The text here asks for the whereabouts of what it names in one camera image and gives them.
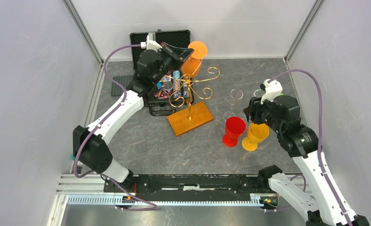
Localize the clear wine glass back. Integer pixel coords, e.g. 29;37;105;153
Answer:
253;89;264;98

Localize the orange wooden rack base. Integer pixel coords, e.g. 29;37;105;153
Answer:
167;102;214;137

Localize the black poker chip case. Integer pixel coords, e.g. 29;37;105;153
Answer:
126;30;192;116

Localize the red wine glass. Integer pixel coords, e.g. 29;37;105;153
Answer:
222;116;246;147

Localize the clear wine glass front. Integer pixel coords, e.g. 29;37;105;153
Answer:
223;89;244;121

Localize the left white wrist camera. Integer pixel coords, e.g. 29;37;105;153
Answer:
145;32;162;51

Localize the clear wine glass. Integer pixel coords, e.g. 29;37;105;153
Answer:
223;89;244;121
253;89;264;98

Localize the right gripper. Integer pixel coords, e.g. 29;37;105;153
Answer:
243;93;284;134

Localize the gold wire glass rack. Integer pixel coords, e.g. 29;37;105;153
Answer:
159;67;221;110

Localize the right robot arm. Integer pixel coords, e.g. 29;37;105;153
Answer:
243;95;369;226

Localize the white slotted cable duct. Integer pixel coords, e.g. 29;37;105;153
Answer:
67;194;264;207

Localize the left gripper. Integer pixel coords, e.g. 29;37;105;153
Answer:
153;43;195;84

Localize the yellow wine glass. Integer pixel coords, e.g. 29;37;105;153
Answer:
242;123;270;152

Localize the orange wine glass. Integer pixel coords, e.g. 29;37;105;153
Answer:
181;41;208;77

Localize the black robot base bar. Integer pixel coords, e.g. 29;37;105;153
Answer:
121;174;270;202

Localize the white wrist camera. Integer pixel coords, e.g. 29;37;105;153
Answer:
145;32;162;51
260;79;283;104

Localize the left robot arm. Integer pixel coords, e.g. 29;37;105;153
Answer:
73;42;194;192

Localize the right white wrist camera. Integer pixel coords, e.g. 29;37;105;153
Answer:
260;79;283;104

